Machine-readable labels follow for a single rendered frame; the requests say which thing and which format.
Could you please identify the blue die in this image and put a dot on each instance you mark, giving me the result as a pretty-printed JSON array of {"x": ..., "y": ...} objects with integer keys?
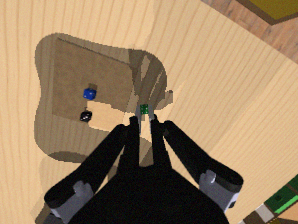
[{"x": 89, "y": 94}]

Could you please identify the green die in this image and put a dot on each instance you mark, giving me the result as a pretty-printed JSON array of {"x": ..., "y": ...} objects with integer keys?
[{"x": 144, "y": 109}]

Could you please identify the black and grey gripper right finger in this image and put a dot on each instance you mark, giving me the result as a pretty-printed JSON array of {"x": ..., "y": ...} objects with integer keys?
[{"x": 219, "y": 182}]

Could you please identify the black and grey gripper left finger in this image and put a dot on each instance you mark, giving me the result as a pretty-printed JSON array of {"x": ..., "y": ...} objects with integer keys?
[{"x": 70, "y": 194}]

